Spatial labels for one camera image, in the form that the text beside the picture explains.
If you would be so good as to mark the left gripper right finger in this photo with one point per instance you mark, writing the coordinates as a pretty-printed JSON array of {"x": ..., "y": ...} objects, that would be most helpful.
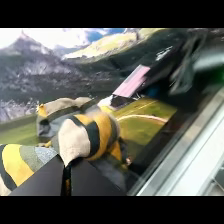
[{"x": 91, "y": 181}]

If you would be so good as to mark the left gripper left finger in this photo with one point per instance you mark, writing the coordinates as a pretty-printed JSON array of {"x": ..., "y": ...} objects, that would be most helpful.
[{"x": 43, "y": 181}]

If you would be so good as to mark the striped sweater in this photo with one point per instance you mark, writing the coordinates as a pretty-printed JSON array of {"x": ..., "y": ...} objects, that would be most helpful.
[{"x": 85, "y": 133}]

